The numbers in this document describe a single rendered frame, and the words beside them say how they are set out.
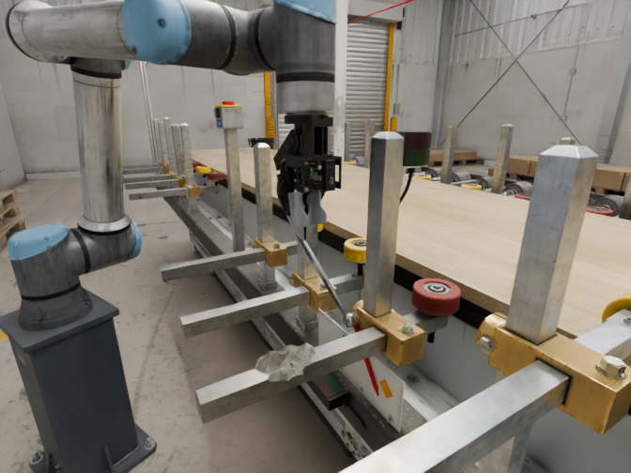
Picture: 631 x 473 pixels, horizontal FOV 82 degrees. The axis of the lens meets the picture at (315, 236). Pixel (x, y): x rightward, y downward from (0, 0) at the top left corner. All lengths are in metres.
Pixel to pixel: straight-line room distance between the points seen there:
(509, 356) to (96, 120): 1.07
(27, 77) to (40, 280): 7.53
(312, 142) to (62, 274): 0.94
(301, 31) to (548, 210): 0.39
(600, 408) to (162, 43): 0.62
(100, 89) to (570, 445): 1.25
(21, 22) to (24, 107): 7.68
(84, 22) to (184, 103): 7.75
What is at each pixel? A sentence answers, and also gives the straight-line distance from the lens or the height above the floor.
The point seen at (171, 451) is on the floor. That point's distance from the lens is 1.66.
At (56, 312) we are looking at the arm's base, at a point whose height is 0.64.
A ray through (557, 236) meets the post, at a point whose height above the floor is 1.09.
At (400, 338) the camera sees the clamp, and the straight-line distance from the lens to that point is 0.59.
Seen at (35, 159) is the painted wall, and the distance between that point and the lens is 8.74.
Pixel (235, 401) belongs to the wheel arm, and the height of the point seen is 0.85.
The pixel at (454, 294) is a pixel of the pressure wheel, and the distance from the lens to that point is 0.66.
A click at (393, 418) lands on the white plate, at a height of 0.72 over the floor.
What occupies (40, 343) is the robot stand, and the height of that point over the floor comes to 0.60.
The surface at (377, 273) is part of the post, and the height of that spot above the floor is 0.95.
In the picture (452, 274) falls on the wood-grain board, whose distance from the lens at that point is 0.75.
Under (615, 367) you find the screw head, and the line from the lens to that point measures 0.43.
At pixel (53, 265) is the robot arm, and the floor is 0.79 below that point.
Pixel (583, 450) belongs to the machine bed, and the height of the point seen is 0.70.
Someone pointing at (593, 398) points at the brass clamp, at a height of 0.95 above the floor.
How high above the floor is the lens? 1.19
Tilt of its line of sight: 19 degrees down
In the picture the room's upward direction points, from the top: straight up
